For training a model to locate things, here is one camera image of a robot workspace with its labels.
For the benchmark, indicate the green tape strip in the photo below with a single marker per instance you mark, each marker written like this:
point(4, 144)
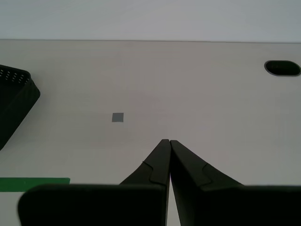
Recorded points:
point(14, 184)

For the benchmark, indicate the black perforated plastic basket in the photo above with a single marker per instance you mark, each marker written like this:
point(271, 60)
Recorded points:
point(14, 106)

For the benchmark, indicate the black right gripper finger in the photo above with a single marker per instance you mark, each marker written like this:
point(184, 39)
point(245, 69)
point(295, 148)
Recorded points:
point(94, 207)
point(230, 207)

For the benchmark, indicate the grey square tape marker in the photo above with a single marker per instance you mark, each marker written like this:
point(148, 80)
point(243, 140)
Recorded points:
point(117, 117)

